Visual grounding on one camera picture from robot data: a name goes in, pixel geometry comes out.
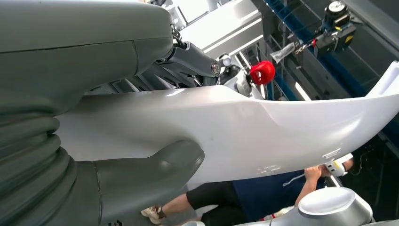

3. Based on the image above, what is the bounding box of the black and white humanoid robot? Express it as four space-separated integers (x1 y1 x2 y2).
218 53 255 97

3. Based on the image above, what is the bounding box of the red emergency stop button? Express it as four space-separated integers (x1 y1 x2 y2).
250 60 277 86

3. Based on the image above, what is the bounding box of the person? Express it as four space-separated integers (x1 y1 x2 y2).
141 157 355 226

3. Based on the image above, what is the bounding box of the clear plastic bag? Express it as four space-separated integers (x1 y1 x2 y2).
270 41 296 64

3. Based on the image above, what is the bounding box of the black hoist device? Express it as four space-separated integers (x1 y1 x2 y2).
294 0 364 60

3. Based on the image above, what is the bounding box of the white VR controller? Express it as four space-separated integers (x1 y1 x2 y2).
325 152 354 178

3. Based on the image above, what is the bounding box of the silver round robot joint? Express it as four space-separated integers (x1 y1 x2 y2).
232 186 374 226

